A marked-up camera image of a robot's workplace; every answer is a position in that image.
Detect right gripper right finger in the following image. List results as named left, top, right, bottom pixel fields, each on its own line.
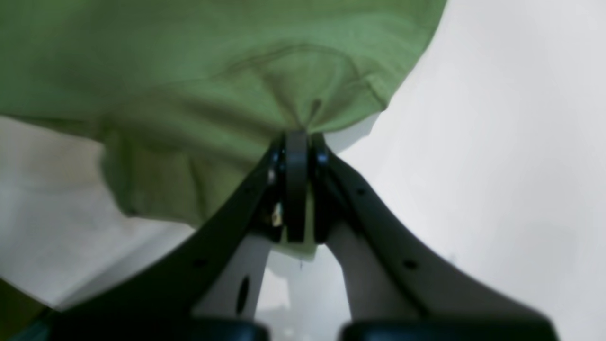
left=309, top=134, right=558, bottom=341

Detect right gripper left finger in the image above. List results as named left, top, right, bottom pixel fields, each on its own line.
left=48, top=132, right=309, bottom=341

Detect green t-shirt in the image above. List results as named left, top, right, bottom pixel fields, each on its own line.
left=0, top=0, right=446, bottom=227

